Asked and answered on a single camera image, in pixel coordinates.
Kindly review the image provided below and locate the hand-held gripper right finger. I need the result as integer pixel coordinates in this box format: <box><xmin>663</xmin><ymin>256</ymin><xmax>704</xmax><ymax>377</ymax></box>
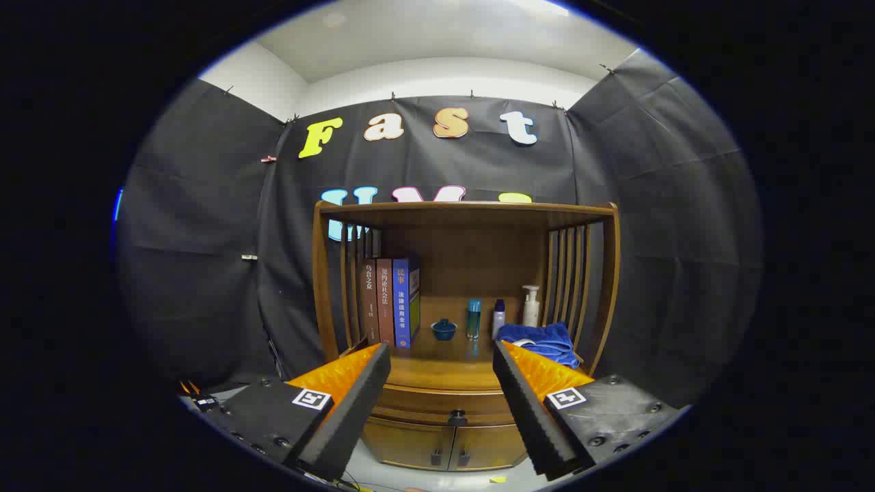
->
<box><xmin>492</xmin><ymin>340</ymin><xmax>684</xmax><ymax>482</ymax></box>

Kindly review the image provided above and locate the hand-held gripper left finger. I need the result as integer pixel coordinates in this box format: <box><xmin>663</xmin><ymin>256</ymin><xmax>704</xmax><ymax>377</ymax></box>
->
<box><xmin>205</xmin><ymin>343</ymin><xmax>392</xmax><ymax>482</ymax></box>

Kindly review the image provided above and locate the wooden cabinet door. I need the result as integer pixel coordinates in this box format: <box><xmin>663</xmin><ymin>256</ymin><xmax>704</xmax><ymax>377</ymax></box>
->
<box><xmin>362</xmin><ymin>417</ymin><xmax>455</xmax><ymax>471</ymax></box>
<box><xmin>451</xmin><ymin>424</ymin><xmax>528</xmax><ymax>472</ymax></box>

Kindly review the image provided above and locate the wooden countertop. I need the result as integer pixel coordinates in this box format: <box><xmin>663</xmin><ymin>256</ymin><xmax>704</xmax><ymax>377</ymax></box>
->
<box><xmin>340</xmin><ymin>321</ymin><xmax>585</xmax><ymax>392</ymax></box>

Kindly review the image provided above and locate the wooden cabinet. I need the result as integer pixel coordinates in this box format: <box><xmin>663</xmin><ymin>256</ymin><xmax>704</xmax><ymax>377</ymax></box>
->
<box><xmin>312</xmin><ymin>200</ymin><xmax>621</xmax><ymax>472</ymax></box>

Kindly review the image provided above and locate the folded blue towel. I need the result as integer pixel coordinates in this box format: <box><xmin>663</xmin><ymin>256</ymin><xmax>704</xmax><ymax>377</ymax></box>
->
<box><xmin>495</xmin><ymin>323</ymin><xmax>582</xmax><ymax>370</ymax></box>

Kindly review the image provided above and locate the reddish brown book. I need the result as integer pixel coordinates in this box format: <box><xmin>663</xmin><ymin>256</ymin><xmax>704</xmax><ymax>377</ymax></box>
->
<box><xmin>376</xmin><ymin>258</ymin><xmax>396</xmax><ymax>347</ymax></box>

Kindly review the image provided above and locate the dark brown book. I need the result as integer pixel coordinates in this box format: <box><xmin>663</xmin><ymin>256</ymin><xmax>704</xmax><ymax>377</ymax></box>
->
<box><xmin>360</xmin><ymin>260</ymin><xmax>381</xmax><ymax>344</ymax></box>

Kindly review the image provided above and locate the thick blue book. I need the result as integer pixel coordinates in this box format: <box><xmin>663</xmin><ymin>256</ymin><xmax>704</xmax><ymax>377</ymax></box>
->
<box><xmin>392</xmin><ymin>254</ymin><xmax>422</xmax><ymax>349</ymax></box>

